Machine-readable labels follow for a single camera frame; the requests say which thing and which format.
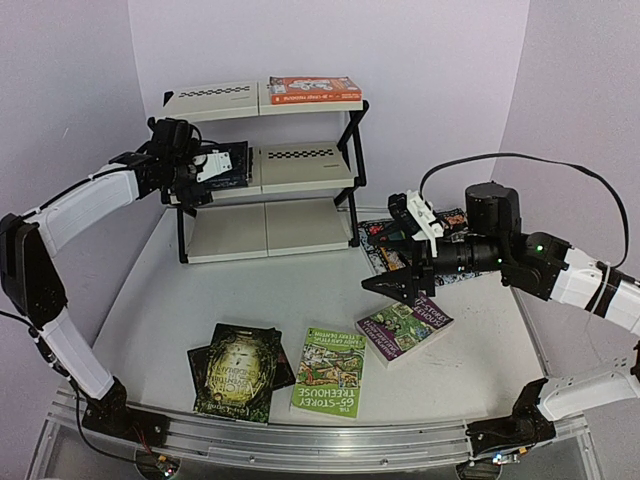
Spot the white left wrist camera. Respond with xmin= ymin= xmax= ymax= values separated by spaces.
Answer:
xmin=193 ymin=150 xmax=233 ymax=183

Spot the purple 117-Storey Treehouse book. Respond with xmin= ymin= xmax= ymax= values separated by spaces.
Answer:
xmin=355 ymin=295 xmax=454 ymax=369

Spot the dark blue Nineteen Eighty-Four book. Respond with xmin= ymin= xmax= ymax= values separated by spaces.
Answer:
xmin=198 ymin=141 xmax=253 ymax=190

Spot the green 65-Storey Treehouse book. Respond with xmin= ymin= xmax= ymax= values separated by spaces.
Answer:
xmin=290 ymin=327 xmax=367 ymax=420

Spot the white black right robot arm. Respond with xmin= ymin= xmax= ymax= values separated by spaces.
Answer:
xmin=361 ymin=182 xmax=639 ymax=457

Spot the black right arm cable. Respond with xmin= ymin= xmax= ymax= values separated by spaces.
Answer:
xmin=419 ymin=152 xmax=630 ymax=269

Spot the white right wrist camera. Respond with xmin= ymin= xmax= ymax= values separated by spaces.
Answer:
xmin=387 ymin=190 xmax=444 ymax=242

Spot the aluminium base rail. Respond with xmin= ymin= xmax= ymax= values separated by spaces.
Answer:
xmin=25 ymin=381 xmax=604 ymax=479

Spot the patterned fabric placemat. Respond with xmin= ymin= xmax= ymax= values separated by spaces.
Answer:
xmin=358 ymin=208 xmax=468 ymax=274

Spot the green Alice in Wonderland book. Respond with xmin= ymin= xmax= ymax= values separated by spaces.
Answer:
xmin=193 ymin=323 xmax=281 ymax=424

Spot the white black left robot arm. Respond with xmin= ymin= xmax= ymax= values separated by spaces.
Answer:
xmin=1 ymin=118 xmax=207 ymax=437

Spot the beige three-tier shelf rack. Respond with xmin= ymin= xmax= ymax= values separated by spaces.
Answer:
xmin=161 ymin=81 xmax=369 ymax=264

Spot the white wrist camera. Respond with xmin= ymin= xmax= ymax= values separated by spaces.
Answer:
xmin=193 ymin=150 xmax=233 ymax=183
xmin=387 ymin=190 xmax=444 ymax=242

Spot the dark red black book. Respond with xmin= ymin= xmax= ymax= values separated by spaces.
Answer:
xmin=187 ymin=346 xmax=295 ymax=392

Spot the orange 78-Storey Treehouse book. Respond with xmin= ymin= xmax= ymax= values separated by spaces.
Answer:
xmin=268 ymin=76 xmax=362 ymax=105

